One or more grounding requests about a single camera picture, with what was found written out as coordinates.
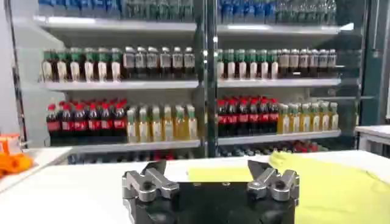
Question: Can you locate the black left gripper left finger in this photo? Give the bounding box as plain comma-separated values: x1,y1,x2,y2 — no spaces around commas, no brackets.
121,159,180,203

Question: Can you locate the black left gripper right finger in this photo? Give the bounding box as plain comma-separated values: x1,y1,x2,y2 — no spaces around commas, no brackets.
246,159,301,202

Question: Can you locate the yellow-green printed shirt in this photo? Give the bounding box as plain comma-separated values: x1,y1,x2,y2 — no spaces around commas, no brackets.
187,151,390,224

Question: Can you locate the shelf rack with drink bottles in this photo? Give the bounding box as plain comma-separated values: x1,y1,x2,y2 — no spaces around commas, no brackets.
207,0,363,158
33,0,208,162

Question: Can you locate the white side table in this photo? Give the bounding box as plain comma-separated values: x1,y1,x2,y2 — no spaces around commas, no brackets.
0,147,74,193
355,124,390,158

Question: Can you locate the orange cloth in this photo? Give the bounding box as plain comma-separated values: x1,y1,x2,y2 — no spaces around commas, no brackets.
0,152,34,179

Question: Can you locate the orange and white box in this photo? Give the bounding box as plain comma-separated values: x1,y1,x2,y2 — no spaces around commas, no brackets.
0,133,23,156

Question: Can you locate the black slanted pole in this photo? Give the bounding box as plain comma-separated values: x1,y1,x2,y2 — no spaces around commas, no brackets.
4,0,29,142

